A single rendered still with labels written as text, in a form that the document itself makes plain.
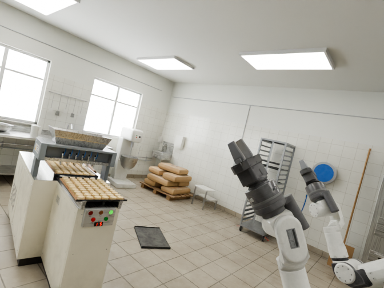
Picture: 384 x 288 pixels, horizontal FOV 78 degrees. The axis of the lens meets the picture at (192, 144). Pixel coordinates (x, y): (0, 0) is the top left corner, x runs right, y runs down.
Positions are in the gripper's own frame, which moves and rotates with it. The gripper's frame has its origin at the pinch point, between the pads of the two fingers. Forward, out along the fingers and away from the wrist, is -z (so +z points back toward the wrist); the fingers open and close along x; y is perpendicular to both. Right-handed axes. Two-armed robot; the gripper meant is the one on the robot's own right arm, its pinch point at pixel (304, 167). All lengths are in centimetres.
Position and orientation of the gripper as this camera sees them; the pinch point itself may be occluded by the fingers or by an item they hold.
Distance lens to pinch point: 139.0
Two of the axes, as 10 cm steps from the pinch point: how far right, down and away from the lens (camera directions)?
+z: 1.4, 8.0, -5.8
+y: -7.6, 4.6, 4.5
